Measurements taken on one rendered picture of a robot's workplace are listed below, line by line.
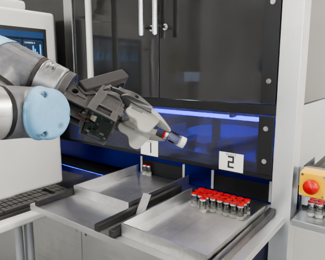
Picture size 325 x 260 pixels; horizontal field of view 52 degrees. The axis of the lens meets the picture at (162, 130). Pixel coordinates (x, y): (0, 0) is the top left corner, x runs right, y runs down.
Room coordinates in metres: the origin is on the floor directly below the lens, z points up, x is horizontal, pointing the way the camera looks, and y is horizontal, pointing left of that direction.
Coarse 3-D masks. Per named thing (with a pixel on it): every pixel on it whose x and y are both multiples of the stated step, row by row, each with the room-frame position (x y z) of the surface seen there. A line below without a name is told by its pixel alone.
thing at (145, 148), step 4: (148, 140) 1.26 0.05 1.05; (152, 140) 1.24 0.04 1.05; (144, 144) 1.27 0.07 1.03; (148, 144) 1.26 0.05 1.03; (152, 144) 1.24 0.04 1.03; (156, 144) 1.23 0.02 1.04; (144, 148) 1.27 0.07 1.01; (148, 148) 1.26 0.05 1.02; (152, 148) 1.24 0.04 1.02; (156, 148) 1.23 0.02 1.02; (144, 152) 1.27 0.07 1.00; (148, 152) 1.26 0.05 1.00; (152, 152) 1.24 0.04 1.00; (156, 152) 1.23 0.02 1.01; (156, 156) 1.23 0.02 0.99
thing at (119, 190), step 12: (132, 168) 1.36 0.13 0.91; (96, 180) 1.20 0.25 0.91; (108, 180) 1.25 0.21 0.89; (120, 180) 1.28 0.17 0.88; (132, 180) 1.28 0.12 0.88; (144, 180) 1.28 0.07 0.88; (156, 180) 1.28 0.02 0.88; (168, 180) 1.28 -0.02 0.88; (180, 180) 1.19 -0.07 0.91; (84, 192) 1.09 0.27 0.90; (96, 192) 1.05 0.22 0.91; (108, 192) 1.14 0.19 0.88; (120, 192) 1.14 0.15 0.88; (132, 192) 1.14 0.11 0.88; (144, 192) 1.14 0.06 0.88; (156, 192) 1.08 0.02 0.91; (108, 204) 1.02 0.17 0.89; (120, 204) 0.99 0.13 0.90; (132, 204) 0.98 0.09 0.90
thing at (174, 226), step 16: (160, 208) 0.96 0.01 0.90; (176, 208) 1.00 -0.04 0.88; (192, 208) 1.00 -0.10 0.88; (128, 224) 0.85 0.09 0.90; (144, 224) 0.89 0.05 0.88; (160, 224) 0.89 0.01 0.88; (176, 224) 0.89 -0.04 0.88; (192, 224) 0.89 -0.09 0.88; (208, 224) 0.89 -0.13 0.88; (224, 224) 0.89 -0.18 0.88; (240, 224) 0.89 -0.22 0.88; (144, 240) 0.78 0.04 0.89; (160, 240) 0.75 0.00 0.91; (176, 240) 0.80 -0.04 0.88; (192, 240) 0.80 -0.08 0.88; (208, 240) 0.80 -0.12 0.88; (224, 240) 0.74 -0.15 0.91; (176, 256) 0.72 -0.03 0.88; (192, 256) 0.69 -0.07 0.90; (208, 256) 0.68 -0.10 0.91
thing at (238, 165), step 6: (222, 156) 1.07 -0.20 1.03; (234, 156) 1.04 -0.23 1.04; (240, 156) 1.03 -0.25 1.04; (222, 162) 1.07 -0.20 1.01; (234, 162) 1.04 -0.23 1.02; (240, 162) 1.03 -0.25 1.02; (222, 168) 1.06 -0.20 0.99; (228, 168) 1.05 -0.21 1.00; (234, 168) 1.04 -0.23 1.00; (240, 168) 1.03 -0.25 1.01
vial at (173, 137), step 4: (172, 132) 0.63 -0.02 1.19; (168, 136) 0.63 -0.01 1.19; (172, 136) 0.63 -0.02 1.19; (176, 136) 0.63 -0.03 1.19; (180, 136) 0.63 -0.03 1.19; (168, 140) 0.63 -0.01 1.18; (172, 140) 0.63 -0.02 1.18; (176, 140) 0.63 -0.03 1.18; (180, 140) 0.63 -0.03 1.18; (184, 140) 0.63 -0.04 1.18; (176, 144) 0.63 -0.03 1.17; (180, 144) 0.63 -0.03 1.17; (184, 144) 0.63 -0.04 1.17
